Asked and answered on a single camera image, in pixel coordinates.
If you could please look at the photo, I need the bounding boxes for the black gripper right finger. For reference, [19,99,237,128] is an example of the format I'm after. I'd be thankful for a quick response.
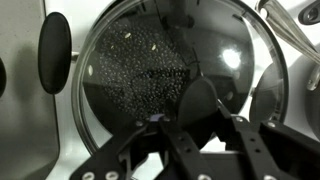
[214,99,320,180]

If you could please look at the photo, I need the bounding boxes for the white electric stove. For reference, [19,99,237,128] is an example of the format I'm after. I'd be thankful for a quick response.
[43,0,320,180]

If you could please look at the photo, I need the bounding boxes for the large black steel-handled frying pan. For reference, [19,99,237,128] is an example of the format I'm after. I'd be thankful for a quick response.
[256,0,320,141]

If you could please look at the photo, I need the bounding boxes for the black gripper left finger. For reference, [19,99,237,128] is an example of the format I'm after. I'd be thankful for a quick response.
[69,113,214,180]

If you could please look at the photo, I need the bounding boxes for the black two-handled pot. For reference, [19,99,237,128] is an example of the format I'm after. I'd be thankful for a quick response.
[37,0,290,158]

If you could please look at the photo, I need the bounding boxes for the glass lid with black knob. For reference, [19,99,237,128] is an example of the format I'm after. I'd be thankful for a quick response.
[71,0,290,158]

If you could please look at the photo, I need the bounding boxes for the small black frying pan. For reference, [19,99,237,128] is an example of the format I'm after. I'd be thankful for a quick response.
[297,0,320,26]

